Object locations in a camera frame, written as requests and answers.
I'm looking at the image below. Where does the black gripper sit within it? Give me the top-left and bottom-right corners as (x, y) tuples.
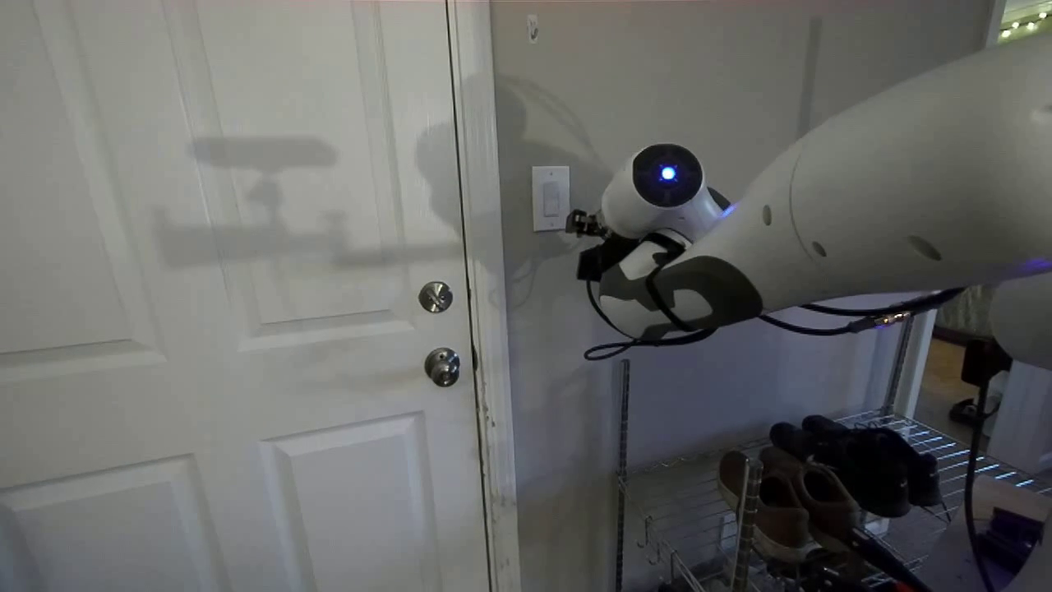
(562, 206), (675, 295)

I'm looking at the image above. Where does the chrome wire shoe rack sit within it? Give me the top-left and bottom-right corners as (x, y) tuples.
(606, 309), (1052, 592)

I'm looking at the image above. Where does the silver deadbolt lock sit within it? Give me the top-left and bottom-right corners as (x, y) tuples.
(414, 276), (458, 315)

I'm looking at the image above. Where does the black hanging cable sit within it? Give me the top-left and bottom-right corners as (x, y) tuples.
(960, 375), (1000, 592)

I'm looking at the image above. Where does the tan suede shoe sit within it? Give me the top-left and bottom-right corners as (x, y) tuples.
(718, 446), (814, 565)
(759, 440), (867, 541)

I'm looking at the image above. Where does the white wall outlet plate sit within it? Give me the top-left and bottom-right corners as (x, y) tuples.
(528, 161), (575, 237)

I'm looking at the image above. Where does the plain black sneaker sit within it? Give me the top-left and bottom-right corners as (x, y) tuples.
(764, 418), (822, 468)

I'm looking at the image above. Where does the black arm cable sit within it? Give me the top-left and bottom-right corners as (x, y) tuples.
(753, 286), (971, 338)

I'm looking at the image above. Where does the white panel door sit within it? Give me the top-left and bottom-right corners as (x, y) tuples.
(0, 0), (492, 592)

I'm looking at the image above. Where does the black sneaker with white swoosh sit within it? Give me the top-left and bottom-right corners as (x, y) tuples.
(800, 410), (946, 520)

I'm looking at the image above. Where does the dark box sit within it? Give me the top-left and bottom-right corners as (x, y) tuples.
(977, 502), (1046, 576)

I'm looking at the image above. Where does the black looped cable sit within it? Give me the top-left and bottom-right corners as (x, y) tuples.
(581, 276), (732, 365)

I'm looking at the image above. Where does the silver door knob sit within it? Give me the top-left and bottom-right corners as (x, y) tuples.
(420, 346), (463, 392)

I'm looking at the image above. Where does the black camera stand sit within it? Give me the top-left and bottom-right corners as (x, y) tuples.
(960, 324), (1017, 432)

